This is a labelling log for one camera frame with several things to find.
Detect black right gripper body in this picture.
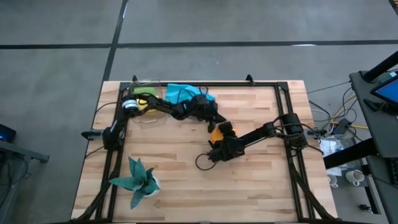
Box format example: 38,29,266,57
208,121,247,162

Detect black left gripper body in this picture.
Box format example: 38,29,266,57
193,94,219,133

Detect orange microfiber towel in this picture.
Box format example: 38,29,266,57
210,126,238,143

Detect yellow microfiber towel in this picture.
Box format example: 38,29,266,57
136,98,163,113

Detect clear plastic basket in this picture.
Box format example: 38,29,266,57
130,79,166,126

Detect green microfiber towel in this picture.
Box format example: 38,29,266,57
133,86,156,96

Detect blue microfiber towel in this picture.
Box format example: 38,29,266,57
164,83,216,105

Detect white plant pot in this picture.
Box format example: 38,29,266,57
145,175,162,198

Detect green artificial plant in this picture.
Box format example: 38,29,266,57
108,156,161,210

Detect white paper sheets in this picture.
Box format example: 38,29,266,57
318,139,345,158

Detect white mug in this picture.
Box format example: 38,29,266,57
326,173,339,189
345,169,365,187

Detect black power adapter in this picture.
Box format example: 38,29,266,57
337,118,354,134

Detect black side desk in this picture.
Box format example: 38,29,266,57
323,70,398,224

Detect black monitor base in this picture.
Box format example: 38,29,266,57
363,98,398,115

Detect tablet with blue screen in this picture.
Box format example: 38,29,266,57
369,73,398,106

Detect black keyboard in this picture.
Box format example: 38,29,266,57
389,157,398,187

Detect grey desk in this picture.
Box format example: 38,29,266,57
0,139,50,165

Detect black device with blue light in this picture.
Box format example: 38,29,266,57
0,123,17,144

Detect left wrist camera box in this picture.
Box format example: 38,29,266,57
197,98,215,114

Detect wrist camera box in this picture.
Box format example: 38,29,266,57
222,138,245,156
197,98,215,114

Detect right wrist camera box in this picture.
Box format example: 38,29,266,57
222,138,245,156

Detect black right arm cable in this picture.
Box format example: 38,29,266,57
195,153,219,171

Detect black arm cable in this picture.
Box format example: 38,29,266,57
195,153,219,171
176,86,210,104

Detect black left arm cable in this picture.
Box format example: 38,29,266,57
176,86,210,104

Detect black floor cable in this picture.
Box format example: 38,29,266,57
307,81,351,94

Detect yellow floor cable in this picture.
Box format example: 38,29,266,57
331,95,370,130

